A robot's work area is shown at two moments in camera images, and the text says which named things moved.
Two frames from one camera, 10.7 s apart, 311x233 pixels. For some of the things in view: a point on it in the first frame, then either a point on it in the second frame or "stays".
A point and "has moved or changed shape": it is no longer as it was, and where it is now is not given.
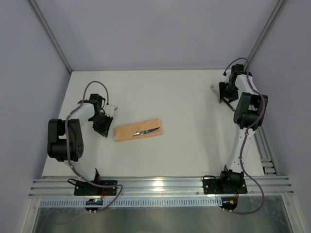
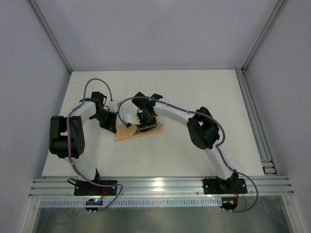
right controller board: x=230 y=203 stays
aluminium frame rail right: x=268 y=168 stays
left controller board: x=95 y=201 stays
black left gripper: x=102 y=124 -> x=110 y=124
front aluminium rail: x=163 y=187 stays
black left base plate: x=84 y=188 stays
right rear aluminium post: x=280 y=6 stays
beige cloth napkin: x=126 y=132 stays
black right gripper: x=225 y=91 -> x=145 y=122
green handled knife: x=139 y=133 has moved or changed shape
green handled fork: x=227 y=103 -> x=149 y=126
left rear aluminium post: x=50 y=34 stays
